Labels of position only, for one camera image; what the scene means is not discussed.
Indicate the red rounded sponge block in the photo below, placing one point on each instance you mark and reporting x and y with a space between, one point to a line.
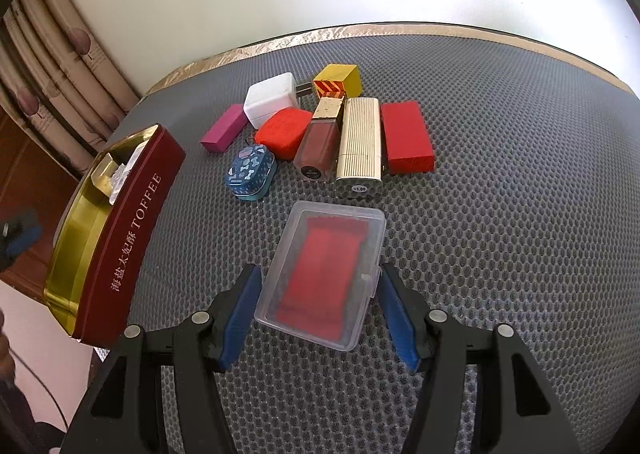
281 131

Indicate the clear plastic case red insert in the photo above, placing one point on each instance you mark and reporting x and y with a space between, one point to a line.
320 274

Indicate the pink rectangular block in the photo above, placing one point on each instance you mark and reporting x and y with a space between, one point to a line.
225 128

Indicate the gold ribbed case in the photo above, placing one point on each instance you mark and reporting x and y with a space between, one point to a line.
359 138

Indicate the beige patterned curtain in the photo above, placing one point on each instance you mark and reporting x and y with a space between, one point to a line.
60 83

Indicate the small blue patterned tin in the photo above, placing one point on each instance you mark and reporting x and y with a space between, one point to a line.
250 168

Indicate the dark red tin box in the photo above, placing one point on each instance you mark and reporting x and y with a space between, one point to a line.
135 244

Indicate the gold foil packet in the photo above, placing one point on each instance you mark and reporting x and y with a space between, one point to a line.
107 173

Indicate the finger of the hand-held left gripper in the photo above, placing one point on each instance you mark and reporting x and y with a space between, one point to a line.
22 236

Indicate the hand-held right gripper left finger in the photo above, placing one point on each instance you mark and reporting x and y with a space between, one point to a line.
240 316

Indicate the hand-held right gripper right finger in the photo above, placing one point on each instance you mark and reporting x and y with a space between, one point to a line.
400 321

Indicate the yellow cube striped face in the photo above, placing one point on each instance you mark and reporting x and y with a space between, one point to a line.
345 78

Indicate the red rectangular block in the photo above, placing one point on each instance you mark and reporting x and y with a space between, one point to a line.
406 138

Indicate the white charger plug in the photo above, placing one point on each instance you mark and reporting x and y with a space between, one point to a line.
270 98

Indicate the lip gloss bottle gold cap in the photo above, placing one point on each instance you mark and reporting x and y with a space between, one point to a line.
315 148

